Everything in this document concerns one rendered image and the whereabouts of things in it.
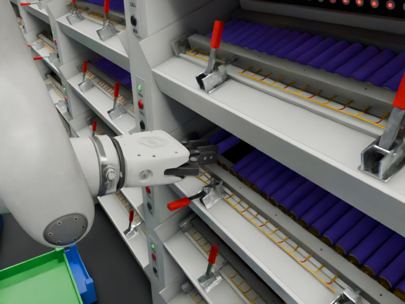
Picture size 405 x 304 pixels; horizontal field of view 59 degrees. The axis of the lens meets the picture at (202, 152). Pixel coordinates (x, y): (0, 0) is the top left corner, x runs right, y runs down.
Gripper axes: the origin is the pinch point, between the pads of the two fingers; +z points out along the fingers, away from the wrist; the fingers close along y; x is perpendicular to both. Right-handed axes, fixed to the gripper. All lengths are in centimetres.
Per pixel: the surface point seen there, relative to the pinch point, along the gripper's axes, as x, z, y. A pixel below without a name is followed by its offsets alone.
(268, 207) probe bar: 3.3, 3.3, -13.6
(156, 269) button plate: 39.9, 3.3, 16.6
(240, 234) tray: 8.0, 0.0, -12.5
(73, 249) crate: 57, -7, 53
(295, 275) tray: 7.5, 0.8, -22.7
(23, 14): -5, -4, 153
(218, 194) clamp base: 6.2, 1.6, -4.0
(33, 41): 7, 0, 152
